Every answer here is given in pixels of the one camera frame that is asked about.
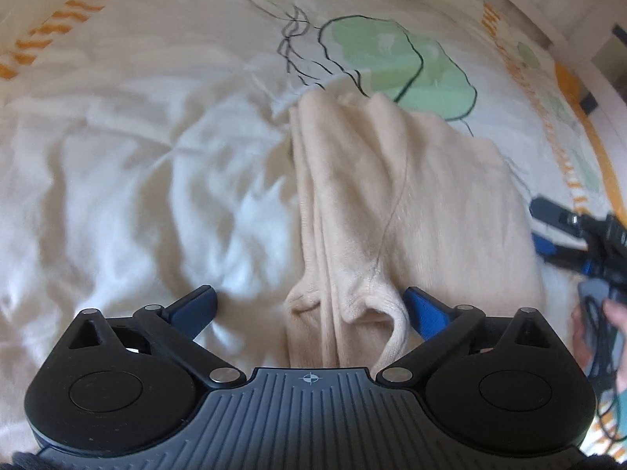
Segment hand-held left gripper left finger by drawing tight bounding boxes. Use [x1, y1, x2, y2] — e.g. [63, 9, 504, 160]
[63, 285, 247, 389]

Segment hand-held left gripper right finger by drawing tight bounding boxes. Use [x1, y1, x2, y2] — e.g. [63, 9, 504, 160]
[376, 286, 569, 387]

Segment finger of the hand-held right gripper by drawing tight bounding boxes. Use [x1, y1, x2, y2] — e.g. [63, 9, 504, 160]
[529, 196, 591, 242]
[531, 232, 596, 277]

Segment beige printed sweater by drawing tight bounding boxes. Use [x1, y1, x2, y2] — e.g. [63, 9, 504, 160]
[283, 88, 548, 369]

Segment person's right hand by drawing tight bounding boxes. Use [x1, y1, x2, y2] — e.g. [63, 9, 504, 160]
[604, 300, 627, 395]

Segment leaf and stripe printed blanket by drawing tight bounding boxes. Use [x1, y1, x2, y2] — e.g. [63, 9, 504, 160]
[0, 0, 627, 456]

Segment black cable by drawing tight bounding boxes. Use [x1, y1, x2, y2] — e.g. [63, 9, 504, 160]
[582, 296, 627, 444]

